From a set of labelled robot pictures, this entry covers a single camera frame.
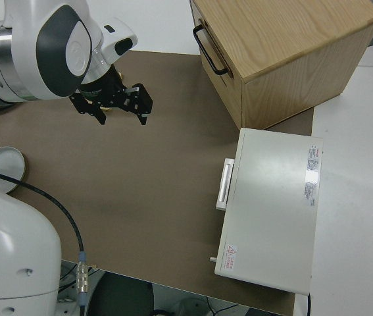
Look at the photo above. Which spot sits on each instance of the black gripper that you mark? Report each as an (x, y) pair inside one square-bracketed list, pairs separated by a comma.
[(107, 93)]

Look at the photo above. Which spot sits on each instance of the white toaster oven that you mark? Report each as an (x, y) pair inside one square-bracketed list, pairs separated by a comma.
[(271, 210)]

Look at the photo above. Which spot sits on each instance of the gray plate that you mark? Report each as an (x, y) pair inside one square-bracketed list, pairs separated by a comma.
[(5, 166)]

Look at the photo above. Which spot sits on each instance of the brown table mat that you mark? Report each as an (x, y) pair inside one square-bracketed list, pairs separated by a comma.
[(140, 184)]

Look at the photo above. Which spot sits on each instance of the wooden drawer cabinet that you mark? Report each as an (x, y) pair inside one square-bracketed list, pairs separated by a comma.
[(281, 49)]

